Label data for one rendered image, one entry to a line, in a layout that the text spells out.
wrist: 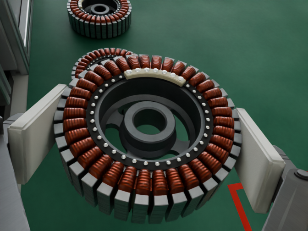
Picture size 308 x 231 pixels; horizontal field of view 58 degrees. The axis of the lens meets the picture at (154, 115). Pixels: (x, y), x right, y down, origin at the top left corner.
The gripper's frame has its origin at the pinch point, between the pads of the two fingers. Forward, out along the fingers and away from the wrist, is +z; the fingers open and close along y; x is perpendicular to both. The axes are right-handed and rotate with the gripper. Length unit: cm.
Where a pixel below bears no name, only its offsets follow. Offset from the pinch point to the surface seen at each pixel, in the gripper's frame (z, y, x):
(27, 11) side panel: 33.7, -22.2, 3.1
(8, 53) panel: 21.4, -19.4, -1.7
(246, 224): 9.0, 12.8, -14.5
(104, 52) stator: 25.6, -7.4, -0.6
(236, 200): 11.3, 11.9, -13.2
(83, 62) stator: 23.7, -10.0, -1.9
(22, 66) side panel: 24.2, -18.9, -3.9
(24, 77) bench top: 24.6, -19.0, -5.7
